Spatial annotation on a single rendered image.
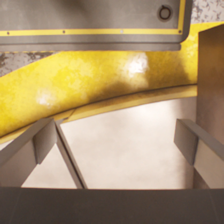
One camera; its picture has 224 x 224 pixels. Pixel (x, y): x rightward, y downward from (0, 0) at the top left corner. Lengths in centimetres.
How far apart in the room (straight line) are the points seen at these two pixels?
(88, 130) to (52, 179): 25
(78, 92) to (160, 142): 47
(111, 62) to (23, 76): 45
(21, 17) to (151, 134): 52
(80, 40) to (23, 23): 16
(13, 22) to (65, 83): 39
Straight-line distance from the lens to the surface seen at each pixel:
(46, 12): 53
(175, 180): 69
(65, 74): 84
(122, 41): 49
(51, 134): 16
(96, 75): 81
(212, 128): 51
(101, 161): 60
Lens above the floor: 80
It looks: 72 degrees down
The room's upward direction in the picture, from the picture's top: 177 degrees counter-clockwise
